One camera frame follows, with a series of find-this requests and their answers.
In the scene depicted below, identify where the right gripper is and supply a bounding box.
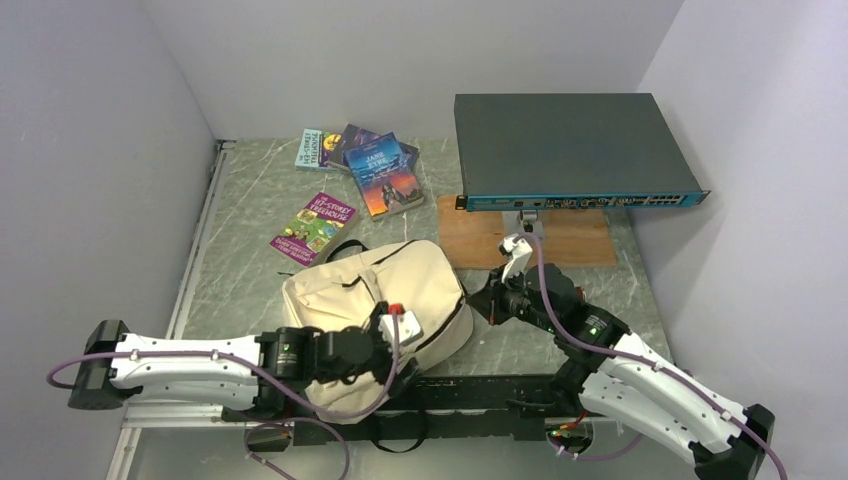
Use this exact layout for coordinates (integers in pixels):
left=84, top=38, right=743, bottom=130
left=466, top=262, right=559, bottom=334

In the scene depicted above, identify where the beige canvas backpack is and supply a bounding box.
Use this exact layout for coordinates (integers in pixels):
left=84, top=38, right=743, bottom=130
left=281, top=240, right=474, bottom=448

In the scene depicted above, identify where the Jane Eyre book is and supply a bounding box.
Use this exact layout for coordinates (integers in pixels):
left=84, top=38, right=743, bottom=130
left=344, top=133, right=424, bottom=219

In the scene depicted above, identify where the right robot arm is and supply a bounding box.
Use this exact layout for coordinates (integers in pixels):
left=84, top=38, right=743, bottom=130
left=469, top=264, right=786, bottom=479

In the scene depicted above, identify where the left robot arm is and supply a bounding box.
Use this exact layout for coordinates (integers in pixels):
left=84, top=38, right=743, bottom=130
left=66, top=301, right=423, bottom=422

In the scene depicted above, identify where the wooden board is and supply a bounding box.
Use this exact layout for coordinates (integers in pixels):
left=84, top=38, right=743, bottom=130
left=437, top=195, right=618, bottom=270

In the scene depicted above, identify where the purple treehouse book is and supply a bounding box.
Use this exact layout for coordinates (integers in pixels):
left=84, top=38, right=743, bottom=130
left=269, top=193, right=359, bottom=267

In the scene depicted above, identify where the light blue book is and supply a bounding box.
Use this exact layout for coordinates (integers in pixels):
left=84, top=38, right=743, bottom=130
left=294, top=129, right=341, bottom=172

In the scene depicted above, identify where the dark purple book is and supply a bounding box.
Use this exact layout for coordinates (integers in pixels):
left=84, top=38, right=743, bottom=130
left=327, top=124, right=419, bottom=175

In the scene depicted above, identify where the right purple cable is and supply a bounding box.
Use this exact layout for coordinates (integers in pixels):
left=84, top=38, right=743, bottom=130
left=516, top=231, right=790, bottom=480

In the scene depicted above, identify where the purple cable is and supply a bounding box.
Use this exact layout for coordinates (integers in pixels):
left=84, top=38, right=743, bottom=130
left=516, top=231, right=790, bottom=480
left=46, top=311, right=404, bottom=480

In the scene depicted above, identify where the metal switch stand bracket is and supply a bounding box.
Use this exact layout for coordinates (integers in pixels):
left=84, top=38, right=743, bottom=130
left=502, top=210, right=544, bottom=239

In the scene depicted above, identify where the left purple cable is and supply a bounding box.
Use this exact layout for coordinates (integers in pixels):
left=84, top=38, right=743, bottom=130
left=46, top=311, right=404, bottom=480

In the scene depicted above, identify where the black base frame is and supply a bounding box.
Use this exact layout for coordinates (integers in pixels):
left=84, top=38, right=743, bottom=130
left=221, top=374, right=617, bottom=446

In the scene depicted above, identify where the dark network switch box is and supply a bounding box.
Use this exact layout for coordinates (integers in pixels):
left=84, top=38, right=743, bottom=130
left=453, top=93, right=709, bottom=212

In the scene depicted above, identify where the aluminium rail frame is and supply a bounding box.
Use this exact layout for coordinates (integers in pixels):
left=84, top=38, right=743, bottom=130
left=106, top=138, right=300, bottom=479

